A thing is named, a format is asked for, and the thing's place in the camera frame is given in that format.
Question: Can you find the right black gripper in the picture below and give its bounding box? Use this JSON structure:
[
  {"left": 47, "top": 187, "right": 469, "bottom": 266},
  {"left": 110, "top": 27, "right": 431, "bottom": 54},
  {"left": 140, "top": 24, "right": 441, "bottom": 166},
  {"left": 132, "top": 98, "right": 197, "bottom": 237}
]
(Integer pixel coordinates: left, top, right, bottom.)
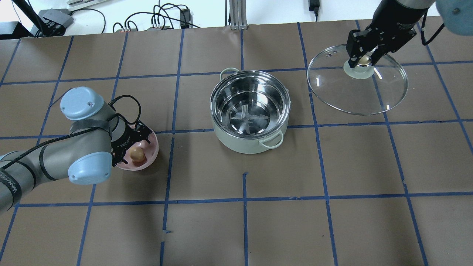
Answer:
[{"left": 346, "top": 0, "right": 429, "bottom": 69}]

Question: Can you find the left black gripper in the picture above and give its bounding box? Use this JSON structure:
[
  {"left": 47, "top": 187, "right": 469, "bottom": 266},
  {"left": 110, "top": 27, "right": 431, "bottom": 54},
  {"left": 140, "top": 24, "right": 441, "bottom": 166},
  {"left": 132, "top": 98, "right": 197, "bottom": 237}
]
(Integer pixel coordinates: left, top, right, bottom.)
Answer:
[{"left": 111, "top": 123, "right": 152, "bottom": 167}]

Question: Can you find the brown egg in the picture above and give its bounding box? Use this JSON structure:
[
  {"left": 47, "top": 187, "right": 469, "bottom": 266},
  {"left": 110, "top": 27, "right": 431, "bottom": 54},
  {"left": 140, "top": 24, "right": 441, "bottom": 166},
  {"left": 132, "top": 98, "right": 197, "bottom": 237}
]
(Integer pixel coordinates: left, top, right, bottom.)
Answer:
[{"left": 128, "top": 146, "right": 146, "bottom": 162}]

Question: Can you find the glass pot lid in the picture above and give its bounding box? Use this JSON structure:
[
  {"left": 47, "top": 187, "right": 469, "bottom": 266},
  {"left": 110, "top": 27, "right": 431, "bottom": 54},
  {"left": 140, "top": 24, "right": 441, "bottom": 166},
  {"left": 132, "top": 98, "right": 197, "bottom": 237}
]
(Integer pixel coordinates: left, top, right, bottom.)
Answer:
[{"left": 306, "top": 44, "right": 408, "bottom": 116}]

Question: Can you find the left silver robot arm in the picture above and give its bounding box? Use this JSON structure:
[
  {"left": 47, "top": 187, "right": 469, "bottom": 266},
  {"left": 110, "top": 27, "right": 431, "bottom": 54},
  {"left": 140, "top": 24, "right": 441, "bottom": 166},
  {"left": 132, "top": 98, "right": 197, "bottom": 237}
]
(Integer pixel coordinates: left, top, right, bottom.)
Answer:
[{"left": 0, "top": 86, "right": 159, "bottom": 213}]

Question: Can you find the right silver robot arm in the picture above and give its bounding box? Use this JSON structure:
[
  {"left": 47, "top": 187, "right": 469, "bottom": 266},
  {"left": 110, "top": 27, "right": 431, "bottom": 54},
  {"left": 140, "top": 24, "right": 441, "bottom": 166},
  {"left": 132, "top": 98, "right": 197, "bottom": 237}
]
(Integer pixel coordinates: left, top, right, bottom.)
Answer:
[{"left": 344, "top": 0, "right": 473, "bottom": 69}]

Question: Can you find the pale green cooking pot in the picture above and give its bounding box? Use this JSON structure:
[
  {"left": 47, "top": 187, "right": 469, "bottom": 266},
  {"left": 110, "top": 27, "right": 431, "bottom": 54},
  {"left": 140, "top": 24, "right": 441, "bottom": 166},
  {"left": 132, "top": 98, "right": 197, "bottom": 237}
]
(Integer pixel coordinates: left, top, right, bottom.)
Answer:
[{"left": 210, "top": 67, "right": 291, "bottom": 154}]

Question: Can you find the pink bowl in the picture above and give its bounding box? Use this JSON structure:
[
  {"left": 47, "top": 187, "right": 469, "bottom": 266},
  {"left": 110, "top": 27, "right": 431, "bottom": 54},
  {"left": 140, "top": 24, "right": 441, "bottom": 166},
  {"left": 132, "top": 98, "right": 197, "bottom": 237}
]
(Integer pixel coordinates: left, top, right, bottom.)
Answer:
[{"left": 116, "top": 131, "right": 159, "bottom": 171}]

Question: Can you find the black power adapter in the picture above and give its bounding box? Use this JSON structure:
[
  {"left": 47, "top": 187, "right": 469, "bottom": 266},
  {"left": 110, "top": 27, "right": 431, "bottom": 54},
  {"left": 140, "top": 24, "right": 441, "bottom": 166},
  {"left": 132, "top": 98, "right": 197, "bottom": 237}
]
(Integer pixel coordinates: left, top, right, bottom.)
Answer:
[{"left": 180, "top": 8, "right": 191, "bottom": 29}]

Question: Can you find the black monitor stand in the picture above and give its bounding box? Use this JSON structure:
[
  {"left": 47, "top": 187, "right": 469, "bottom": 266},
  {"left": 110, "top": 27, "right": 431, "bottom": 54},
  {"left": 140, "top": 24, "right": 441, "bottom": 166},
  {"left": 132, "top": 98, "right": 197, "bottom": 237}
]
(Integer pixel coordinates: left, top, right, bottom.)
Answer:
[{"left": 0, "top": 0, "right": 74, "bottom": 40}]

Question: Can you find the aluminium frame post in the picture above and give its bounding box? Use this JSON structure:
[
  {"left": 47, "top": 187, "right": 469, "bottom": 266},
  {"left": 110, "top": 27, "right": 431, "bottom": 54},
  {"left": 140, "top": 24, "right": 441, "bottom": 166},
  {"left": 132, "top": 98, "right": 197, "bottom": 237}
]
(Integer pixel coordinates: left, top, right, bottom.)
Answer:
[{"left": 227, "top": 0, "right": 248, "bottom": 30}]

